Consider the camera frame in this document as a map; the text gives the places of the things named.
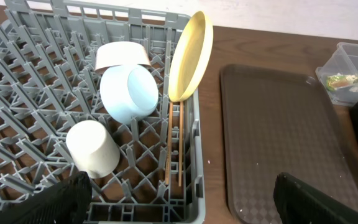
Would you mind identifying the green snack wrapper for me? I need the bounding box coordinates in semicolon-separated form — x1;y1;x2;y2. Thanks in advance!
325;73;358;91

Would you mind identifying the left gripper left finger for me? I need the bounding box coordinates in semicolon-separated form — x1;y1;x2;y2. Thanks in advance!
0;171;92;224

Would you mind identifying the clear plastic bin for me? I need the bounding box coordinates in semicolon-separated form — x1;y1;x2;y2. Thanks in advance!
316;42;358;106

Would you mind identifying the grey plastic dish rack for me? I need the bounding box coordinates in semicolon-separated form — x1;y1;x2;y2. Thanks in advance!
0;1;206;223

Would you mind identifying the light blue bowl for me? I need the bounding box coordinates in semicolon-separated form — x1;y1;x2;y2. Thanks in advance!
99;65;158;124

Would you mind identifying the brown serving tray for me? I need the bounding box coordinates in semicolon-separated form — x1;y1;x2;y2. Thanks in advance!
220;64;358;223

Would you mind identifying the wooden chopstick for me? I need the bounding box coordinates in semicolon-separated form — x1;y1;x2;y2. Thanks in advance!
165;102;173;185

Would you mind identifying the yellow round plate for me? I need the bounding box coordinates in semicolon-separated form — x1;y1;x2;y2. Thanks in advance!
168;11;213;102

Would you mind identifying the white cup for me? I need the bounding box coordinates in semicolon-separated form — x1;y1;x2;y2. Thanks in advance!
66;120;120;179

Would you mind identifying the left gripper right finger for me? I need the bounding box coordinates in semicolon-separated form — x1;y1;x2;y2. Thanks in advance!
273;172;358;224

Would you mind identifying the pink small bowl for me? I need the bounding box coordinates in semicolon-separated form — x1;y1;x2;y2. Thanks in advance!
94;41;151;74

